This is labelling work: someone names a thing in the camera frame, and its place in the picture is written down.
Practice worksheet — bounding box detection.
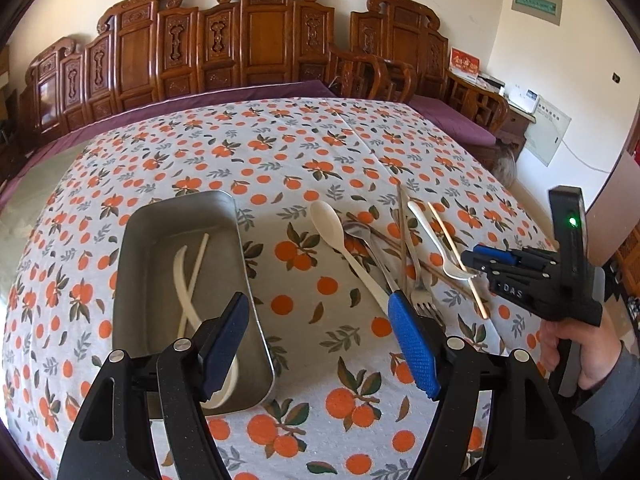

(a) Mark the person's right forearm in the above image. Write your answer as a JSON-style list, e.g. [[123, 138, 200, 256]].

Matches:
[[570, 340, 640, 480]]

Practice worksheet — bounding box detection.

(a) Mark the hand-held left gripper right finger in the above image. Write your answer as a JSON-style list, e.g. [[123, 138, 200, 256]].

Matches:
[[387, 291, 583, 480]]

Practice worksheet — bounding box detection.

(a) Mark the brown wooden board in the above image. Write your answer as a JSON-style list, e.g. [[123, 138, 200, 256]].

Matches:
[[582, 152, 640, 271]]

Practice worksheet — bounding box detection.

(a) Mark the white panel board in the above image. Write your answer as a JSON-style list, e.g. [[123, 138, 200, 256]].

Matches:
[[522, 95, 572, 167]]

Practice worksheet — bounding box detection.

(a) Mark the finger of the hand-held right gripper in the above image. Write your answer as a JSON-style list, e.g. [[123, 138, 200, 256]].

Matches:
[[472, 244, 561, 267], [460, 251, 556, 286]]

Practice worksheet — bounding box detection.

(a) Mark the red desk calendar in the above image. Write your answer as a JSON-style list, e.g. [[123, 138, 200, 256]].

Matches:
[[450, 49, 481, 81]]

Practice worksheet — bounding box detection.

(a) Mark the light wooden chopstick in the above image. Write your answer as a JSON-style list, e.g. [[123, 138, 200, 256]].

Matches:
[[429, 203, 488, 318]]

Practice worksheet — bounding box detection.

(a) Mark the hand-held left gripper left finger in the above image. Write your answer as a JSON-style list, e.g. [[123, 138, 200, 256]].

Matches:
[[57, 292, 249, 480]]

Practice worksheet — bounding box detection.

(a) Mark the small wooden cabinet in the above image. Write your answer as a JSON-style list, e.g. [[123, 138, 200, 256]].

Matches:
[[492, 105, 536, 156]]

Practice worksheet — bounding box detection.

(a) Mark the orange print tablecloth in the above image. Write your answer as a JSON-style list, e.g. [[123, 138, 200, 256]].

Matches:
[[0, 95, 561, 480]]

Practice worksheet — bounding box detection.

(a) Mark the green wall sign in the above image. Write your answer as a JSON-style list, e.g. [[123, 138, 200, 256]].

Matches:
[[511, 0, 563, 26]]

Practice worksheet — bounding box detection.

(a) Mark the stack of papers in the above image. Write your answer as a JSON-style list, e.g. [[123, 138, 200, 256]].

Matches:
[[475, 72, 506, 93]]

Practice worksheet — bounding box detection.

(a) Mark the metal spoon with smiley handle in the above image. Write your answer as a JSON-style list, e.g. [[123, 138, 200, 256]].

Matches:
[[344, 220, 403, 297]]

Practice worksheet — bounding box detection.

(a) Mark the carved wooden bench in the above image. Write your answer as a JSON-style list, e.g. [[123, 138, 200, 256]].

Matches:
[[17, 0, 201, 133], [350, 0, 451, 101], [197, 0, 336, 96]]

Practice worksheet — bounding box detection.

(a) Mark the white cable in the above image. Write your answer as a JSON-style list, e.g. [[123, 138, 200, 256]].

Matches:
[[560, 137, 616, 171]]

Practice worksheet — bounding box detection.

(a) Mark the metal fork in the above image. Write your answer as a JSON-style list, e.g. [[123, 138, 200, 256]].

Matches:
[[401, 220, 445, 328]]

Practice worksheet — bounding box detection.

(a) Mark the curved cream plastic utensil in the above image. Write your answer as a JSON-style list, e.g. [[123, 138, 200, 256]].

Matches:
[[172, 244, 240, 408]]

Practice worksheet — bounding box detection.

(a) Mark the person's right hand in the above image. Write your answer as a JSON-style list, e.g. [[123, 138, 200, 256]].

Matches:
[[541, 307, 623, 391]]

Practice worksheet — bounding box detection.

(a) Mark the white box device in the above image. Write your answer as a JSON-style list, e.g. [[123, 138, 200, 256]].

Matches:
[[510, 87, 541, 113]]

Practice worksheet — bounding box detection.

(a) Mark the rectangular metal tray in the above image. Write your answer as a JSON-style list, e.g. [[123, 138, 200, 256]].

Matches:
[[111, 191, 277, 415]]

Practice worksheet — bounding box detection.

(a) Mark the short purple bench cushion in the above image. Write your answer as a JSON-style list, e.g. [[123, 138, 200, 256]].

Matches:
[[407, 95, 496, 146]]

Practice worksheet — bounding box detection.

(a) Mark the white plastic fork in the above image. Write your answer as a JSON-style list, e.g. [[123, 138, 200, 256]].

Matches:
[[407, 201, 474, 281]]

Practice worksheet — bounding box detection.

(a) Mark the cream plastic chopstick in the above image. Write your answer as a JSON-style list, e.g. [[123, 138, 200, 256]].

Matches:
[[177, 232, 210, 335]]

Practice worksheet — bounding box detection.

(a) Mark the grey fuzzy object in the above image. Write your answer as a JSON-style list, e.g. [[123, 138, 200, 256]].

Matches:
[[492, 145, 518, 186]]

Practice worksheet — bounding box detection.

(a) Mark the cream plastic spoon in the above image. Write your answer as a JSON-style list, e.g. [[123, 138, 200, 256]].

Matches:
[[310, 201, 393, 297]]

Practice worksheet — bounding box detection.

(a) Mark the wooden armchair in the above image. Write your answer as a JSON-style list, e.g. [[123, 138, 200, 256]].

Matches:
[[327, 45, 388, 103], [385, 57, 418, 103]]

